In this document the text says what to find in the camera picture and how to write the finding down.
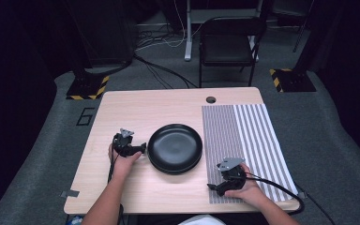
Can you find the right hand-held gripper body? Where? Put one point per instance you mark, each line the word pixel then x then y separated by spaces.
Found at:
pixel 232 178

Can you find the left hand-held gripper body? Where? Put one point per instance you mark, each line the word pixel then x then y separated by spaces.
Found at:
pixel 122 143

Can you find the person's left hand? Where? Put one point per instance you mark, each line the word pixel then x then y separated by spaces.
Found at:
pixel 123 164

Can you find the person's right hand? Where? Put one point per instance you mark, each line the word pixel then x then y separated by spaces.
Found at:
pixel 251 192

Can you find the person's white clothing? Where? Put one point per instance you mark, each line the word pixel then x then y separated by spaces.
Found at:
pixel 201 220

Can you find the grey striped placemat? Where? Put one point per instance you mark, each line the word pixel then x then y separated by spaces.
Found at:
pixel 247 131

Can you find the black stand base striped edge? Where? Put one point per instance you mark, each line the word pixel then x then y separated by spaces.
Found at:
pixel 293 81
pixel 86 87

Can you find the grey tape piece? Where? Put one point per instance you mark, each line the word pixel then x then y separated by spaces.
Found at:
pixel 69 193

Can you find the blue white object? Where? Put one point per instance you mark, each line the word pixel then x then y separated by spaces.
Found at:
pixel 75 220

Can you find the black folding chair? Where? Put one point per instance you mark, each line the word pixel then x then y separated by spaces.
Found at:
pixel 226 47

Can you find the white desk frame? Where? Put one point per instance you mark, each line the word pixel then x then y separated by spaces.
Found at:
pixel 188 37

